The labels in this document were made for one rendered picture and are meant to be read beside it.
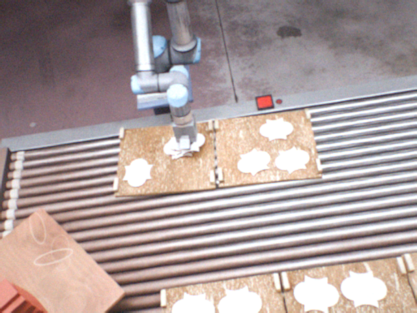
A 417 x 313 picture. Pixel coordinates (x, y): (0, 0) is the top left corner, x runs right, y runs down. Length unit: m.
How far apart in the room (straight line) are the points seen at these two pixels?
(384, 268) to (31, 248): 1.23
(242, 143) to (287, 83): 1.60
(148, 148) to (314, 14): 2.41
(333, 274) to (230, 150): 0.65
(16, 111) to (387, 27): 2.87
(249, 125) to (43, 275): 1.01
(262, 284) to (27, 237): 0.86
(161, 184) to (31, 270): 0.58
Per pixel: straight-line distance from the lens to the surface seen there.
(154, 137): 2.14
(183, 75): 1.90
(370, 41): 3.97
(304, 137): 2.08
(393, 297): 1.78
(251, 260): 1.80
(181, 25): 2.11
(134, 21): 1.95
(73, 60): 4.15
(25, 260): 1.88
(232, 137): 2.09
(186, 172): 2.00
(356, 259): 1.83
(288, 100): 2.24
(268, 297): 1.73
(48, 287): 1.79
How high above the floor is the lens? 2.56
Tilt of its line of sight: 53 degrees down
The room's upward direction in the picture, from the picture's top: 11 degrees counter-clockwise
